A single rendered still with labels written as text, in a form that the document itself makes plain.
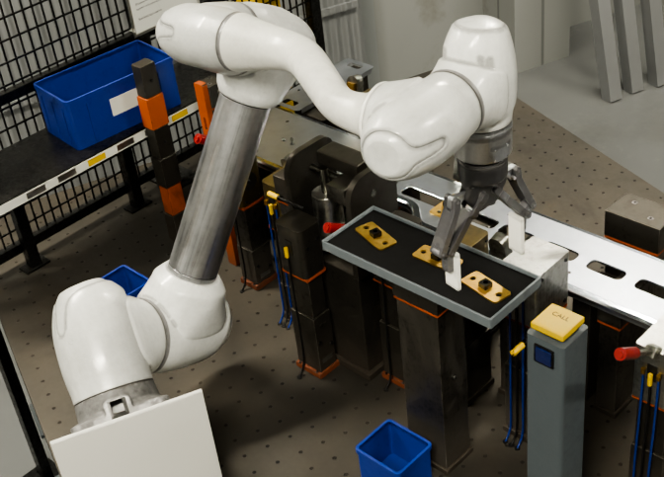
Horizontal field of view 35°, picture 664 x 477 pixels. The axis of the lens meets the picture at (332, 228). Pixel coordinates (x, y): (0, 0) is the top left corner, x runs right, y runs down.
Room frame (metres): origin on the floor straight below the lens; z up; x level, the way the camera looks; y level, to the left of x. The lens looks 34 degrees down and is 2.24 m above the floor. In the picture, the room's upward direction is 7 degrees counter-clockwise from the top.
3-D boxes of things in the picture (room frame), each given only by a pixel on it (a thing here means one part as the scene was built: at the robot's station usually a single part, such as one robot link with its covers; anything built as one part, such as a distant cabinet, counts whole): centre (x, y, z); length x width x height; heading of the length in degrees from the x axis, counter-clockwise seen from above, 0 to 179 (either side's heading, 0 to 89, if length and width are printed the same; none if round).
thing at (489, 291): (1.36, -0.23, 1.17); 0.08 x 0.04 x 0.01; 32
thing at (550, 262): (1.48, -0.34, 0.90); 0.13 x 0.08 x 0.41; 132
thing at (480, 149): (1.36, -0.24, 1.44); 0.09 x 0.09 x 0.06
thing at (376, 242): (1.54, -0.07, 1.17); 0.08 x 0.04 x 0.01; 27
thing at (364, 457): (1.40, -0.06, 0.74); 0.11 x 0.10 x 0.09; 42
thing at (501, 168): (1.36, -0.24, 1.37); 0.08 x 0.07 x 0.09; 122
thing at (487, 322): (1.45, -0.15, 1.16); 0.37 x 0.14 x 0.02; 42
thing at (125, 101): (2.39, 0.50, 1.09); 0.30 x 0.17 x 0.13; 127
